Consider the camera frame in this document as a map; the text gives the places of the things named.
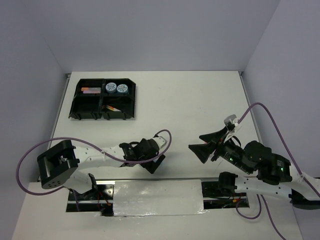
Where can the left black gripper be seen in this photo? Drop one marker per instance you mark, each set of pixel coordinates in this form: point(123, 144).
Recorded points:
point(151, 166)

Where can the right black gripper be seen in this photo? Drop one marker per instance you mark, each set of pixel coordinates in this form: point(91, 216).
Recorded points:
point(201, 150)

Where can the orange thin pen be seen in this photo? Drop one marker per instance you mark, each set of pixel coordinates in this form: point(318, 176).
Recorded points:
point(110, 108)

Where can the blue round tape tin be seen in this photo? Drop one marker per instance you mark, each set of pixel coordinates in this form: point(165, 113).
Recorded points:
point(122, 89)
point(111, 88)

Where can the orange capped highlighter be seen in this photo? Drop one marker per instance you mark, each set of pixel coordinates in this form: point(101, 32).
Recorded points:
point(90, 89)

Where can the purple pink highlighter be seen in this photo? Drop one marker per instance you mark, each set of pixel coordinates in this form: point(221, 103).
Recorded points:
point(91, 92)

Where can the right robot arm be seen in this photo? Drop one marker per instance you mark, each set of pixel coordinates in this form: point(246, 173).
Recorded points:
point(267, 173)

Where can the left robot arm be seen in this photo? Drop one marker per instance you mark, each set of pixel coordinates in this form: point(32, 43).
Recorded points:
point(66, 165)

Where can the silver foil plate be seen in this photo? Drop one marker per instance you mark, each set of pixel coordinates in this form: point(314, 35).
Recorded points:
point(158, 198)

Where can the black four-compartment tray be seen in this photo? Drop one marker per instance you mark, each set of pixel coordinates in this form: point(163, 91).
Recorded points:
point(92, 106)

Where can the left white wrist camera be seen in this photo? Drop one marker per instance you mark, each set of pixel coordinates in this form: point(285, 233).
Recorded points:
point(160, 141)

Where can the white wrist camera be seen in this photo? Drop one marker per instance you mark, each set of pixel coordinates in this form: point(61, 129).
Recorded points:
point(232, 125)
point(160, 141)

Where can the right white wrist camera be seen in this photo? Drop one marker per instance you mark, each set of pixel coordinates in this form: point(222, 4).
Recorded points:
point(232, 125)

